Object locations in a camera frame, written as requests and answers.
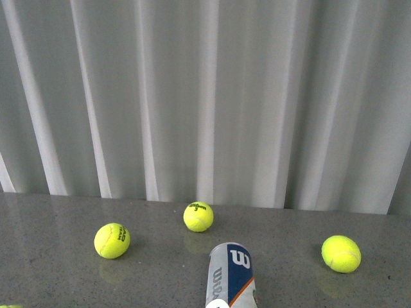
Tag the near left Wilson tennis ball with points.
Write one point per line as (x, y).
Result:
(11, 306)

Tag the white pleated curtain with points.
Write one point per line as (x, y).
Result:
(281, 104)

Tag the tennis ball with Wilson print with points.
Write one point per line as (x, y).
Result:
(198, 216)

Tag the tennis ball with HEAD print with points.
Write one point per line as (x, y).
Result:
(112, 241)

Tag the plain yellow tennis ball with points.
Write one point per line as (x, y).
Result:
(341, 254)

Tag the Wilson tennis ball can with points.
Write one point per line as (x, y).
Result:
(230, 281)

